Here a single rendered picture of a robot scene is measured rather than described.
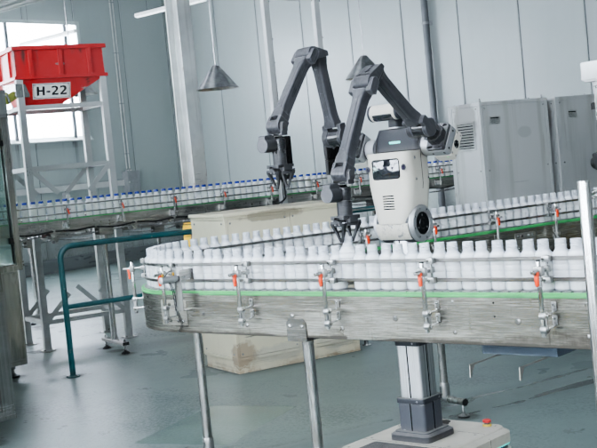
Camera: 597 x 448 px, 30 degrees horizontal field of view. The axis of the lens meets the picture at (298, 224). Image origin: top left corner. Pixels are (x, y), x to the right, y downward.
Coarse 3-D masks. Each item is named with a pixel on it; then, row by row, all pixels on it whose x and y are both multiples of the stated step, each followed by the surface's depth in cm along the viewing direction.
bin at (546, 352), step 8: (488, 352) 406; (496, 352) 404; (504, 352) 401; (512, 352) 399; (520, 352) 397; (528, 352) 395; (536, 352) 392; (544, 352) 390; (552, 352) 388; (560, 352) 388; (568, 352) 392; (480, 360) 397; (472, 368) 392; (520, 368) 378; (520, 376) 378
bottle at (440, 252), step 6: (438, 246) 387; (438, 252) 387; (444, 252) 387; (438, 258) 386; (438, 264) 386; (444, 264) 386; (438, 270) 386; (444, 270) 386; (438, 276) 387; (444, 276) 386; (438, 282) 387; (444, 282) 386; (438, 288) 387; (444, 288) 386
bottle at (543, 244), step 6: (540, 240) 359; (546, 240) 359; (540, 246) 359; (546, 246) 359; (540, 252) 358; (546, 252) 358; (552, 252) 359; (552, 264) 359; (552, 270) 358; (546, 288) 358; (552, 288) 358
